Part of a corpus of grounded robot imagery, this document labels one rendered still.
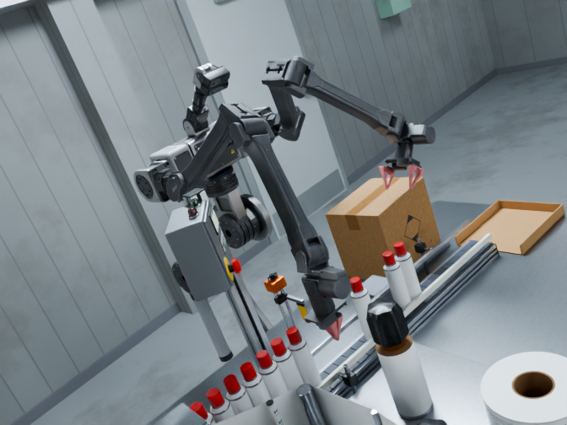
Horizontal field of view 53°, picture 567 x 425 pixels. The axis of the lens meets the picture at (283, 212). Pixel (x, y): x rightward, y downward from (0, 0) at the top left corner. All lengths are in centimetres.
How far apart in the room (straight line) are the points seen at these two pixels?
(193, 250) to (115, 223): 284
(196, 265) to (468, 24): 675
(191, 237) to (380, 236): 81
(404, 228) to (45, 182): 259
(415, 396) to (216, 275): 54
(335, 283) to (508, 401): 45
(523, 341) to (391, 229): 57
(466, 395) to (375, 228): 69
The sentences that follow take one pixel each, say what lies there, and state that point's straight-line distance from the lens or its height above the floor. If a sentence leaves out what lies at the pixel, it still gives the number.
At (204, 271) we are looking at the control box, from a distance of 135.
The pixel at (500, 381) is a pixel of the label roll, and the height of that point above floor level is 102.
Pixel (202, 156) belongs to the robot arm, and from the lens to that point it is 169.
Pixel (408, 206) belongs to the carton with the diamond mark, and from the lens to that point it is 204.
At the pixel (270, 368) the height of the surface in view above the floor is 105.
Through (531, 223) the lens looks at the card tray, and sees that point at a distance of 225.
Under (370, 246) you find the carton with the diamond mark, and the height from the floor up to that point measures 100.
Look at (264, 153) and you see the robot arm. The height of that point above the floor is 152.
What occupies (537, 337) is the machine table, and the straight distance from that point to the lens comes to 170.
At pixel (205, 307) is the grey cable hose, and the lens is 146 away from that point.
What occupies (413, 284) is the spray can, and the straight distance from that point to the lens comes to 180.
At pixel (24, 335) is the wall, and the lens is 402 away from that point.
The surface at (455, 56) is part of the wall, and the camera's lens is 744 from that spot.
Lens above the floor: 186
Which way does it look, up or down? 20 degrees down
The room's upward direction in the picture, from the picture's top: 21 degrees counter-clockwise
